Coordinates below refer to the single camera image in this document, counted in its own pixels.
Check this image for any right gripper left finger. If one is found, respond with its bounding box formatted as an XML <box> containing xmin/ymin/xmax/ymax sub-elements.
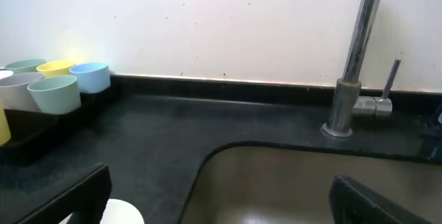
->
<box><xmin>17</xmin><ymin>163</ymin><xmax>113</xmax><ymax>224</ymax></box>

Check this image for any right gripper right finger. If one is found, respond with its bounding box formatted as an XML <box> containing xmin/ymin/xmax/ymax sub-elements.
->
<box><xmin>329</xmin><ymin>174</ymin><xmax>432</xmax><ymax>224</ymax></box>

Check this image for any black tray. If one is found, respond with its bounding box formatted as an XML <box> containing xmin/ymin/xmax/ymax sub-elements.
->
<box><xmin>0</xmin><ymin>108</ymin><xmax>104</xmax><ymax>166</ymax></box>
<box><xmin>58</xmin><ymin>78</ymin><xmax>122</xmax><ymax>124</ymax></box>

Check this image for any steel sink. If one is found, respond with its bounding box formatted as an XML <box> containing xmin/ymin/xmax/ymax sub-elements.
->
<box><xmin>177</xmin><ymin>141</ymin><xmax>442</xmax><ymax>224</ymax></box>

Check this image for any steel tap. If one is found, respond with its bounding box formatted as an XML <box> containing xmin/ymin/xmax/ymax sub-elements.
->
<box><xmin>320</xmin><ymin>0</ymin><xmax>403</xmax><ymax>138</ymax></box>

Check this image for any green cup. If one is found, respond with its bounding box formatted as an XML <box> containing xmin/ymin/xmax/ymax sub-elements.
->
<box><xmin>27</xmin><ymin>75</ymin><xmax>82</xmax><ymax>115</ymax></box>
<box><xmin>5</xmin><ymin>59</ymin><xmax>47</xmax><ymax>75</ymax></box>

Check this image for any yellow cup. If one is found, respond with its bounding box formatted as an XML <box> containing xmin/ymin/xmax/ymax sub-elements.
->
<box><xmin>0</xmin><ymin>102</ymin><xmax>12</xmax><ymax>147</ymax></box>
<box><xmin>36</xmin><ymin>60</ymin><xmax>77</xmax><ymax>79</ymax></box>

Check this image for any blue cup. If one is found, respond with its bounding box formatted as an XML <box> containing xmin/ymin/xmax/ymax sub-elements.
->
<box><xmin>69</xmin><ymin>62</ymin><xmax>111</xmax><ymax>95</ymax></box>

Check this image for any grey cup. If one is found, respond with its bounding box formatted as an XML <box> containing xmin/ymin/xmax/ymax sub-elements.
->
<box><xmin>0</xmin><ymin>72</ymin><xmax>45</xmax><ymax>113</ymax></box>

